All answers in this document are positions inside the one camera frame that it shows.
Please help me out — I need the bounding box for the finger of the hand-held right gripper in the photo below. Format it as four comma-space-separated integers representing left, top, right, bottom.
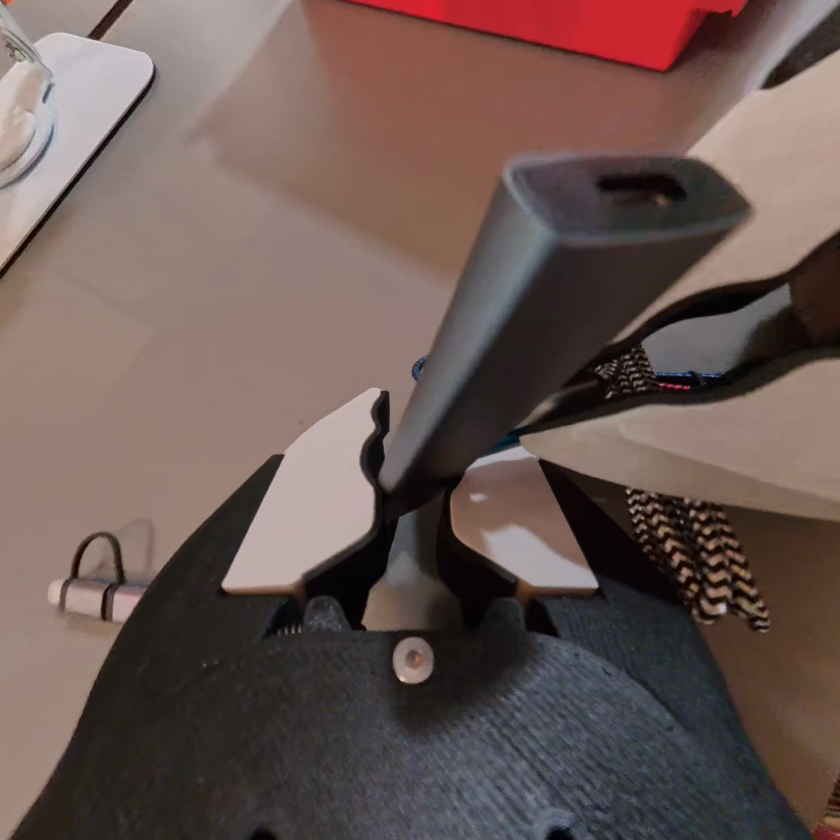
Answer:
518, 346, 840, 522
591, 62, 840, 370

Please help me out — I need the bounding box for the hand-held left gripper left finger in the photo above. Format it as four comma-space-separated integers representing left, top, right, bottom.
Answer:
220, 387, 396, 608

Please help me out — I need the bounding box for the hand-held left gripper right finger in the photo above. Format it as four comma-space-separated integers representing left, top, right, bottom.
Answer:
438, 455, 601, 601

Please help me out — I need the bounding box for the black white braided cable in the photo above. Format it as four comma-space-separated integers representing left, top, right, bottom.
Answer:
594, 341, 772, 634

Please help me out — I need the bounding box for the grey usb hub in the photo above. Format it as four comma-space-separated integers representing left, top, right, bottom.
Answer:
377, 154, 752, 500

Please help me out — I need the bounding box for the red plastic bin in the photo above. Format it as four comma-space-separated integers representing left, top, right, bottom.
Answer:
344, 0, 749, 72

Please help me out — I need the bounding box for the grey desk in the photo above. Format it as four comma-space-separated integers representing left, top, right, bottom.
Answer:
0, 0, 840, 840

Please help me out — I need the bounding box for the small white adapter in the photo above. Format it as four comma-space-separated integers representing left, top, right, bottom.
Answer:
49, 532, 155, 623

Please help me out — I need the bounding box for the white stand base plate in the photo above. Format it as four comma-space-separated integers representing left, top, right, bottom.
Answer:
0, 0, 156, 277

